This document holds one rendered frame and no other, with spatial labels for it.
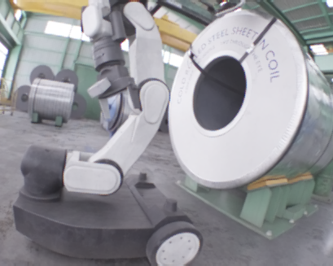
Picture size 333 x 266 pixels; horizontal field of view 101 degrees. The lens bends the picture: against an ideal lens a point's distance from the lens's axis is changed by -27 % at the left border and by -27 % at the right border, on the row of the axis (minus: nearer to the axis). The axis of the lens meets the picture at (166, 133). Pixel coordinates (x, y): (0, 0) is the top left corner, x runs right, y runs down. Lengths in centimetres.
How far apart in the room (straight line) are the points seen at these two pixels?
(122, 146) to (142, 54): 35
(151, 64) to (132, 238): 63
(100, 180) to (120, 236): 20
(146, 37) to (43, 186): 66
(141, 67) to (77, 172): 44
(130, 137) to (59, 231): 41
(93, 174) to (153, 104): 32
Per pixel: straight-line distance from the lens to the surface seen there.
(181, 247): 68
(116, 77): 49
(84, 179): 67
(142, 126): 67
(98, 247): 65
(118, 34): 53
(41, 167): 70
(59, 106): 563
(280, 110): 91
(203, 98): 148
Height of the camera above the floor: 50
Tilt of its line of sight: 2 degrees down
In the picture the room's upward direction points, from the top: 10 degrees clockwise
